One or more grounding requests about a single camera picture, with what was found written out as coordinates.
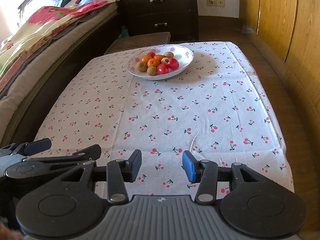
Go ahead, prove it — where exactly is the dark wooden nightstand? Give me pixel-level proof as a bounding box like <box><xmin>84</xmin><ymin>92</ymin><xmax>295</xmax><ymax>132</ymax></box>
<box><xmin>116</xmin><ymin>0</ymin><xmax>199</xmax><ymax>42</ymax></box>

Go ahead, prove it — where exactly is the oval red tomato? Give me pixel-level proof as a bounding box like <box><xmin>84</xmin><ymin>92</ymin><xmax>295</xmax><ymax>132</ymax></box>
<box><xmin>167</xmin><ymin>57</ymin><xmax>180</xmax><ymax>70</ymax></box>

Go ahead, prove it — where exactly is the tan longan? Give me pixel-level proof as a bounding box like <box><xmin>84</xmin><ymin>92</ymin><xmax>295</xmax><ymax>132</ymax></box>
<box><xmin>161</xmin><ymin>57</ymin><xmax>170</xmax><ymax>64</ymax></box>
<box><xmin>146</xmin><ymin>66</ymin><xmax>158</xmax><ymax>76</ymax></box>

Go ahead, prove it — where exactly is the yellow wooden wardrobe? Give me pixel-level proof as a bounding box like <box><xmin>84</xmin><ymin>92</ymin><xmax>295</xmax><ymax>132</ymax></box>
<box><xmin>240</xmin><ymin>0</ymin><xmax>319</xmax><ymax>117</ymax></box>

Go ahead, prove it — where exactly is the dark wooden stool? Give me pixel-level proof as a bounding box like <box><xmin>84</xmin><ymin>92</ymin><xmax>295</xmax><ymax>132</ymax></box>
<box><xmin>104</xmin><ymin>32</ymin><xmax>171</xmax><ymax>55</ymax></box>

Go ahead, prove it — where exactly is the dark brown longan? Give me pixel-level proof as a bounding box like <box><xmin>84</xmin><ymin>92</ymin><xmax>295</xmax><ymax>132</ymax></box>
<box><xmin>135</xmin><ymin>61</ymin><xmax>148</xmax><ymax>72</ymax></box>

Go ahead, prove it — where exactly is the white floral plate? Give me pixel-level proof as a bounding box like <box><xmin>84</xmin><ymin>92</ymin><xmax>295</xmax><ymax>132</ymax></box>
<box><xmin>127</xmin><ymin>44</ymin><xmax>194</xmax><ymax>80</ymax></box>

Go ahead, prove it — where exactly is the cherry print tablecloth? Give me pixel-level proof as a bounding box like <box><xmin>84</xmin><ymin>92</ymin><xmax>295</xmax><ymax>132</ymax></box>
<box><xmin>35</xmin><ymin>42</ymin><xmax>294</xmax><ymax>196</ymax></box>

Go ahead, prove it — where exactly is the beige mattress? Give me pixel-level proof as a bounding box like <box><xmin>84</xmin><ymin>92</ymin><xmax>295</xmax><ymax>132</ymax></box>
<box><xmin>1</xmin><ymin>2</ymin><xmax>117</xmax><ymax>135</ymax></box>

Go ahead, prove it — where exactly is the floral quilt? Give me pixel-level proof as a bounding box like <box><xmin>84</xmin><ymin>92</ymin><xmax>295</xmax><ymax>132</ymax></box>
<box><xmin>1</xmin><ymin>0</ymin><xmax>115</xmax><ymax>85</ymax></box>

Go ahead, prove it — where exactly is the wall power socket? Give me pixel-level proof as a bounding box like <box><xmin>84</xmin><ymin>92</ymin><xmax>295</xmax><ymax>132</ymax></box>
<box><xmin>207</xmin><ymin>0</ymin><xmax>225</xmax><ymax>7</ymax></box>

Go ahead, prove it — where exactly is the orange tangerine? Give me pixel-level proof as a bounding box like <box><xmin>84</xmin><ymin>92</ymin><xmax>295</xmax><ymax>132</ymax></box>
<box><xmin>147</xmin><ymin>58</ymin><xmax>160</xmax><ymax>68</ymax></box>
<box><xmin>141</xmin><ymin>55</ymin><xmax>152</xmax><ymax>64</ymax></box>
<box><xmin>153</xmin><ymin>55</ymin><xmax>164</xmax><ymax>62</ymax></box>

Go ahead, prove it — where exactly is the round red tomato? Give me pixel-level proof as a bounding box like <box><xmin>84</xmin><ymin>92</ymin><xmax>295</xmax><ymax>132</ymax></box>
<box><xmin>147</xmin><ymin>52</ymin><xmax>155</xmax><ymax>58</ymax></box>

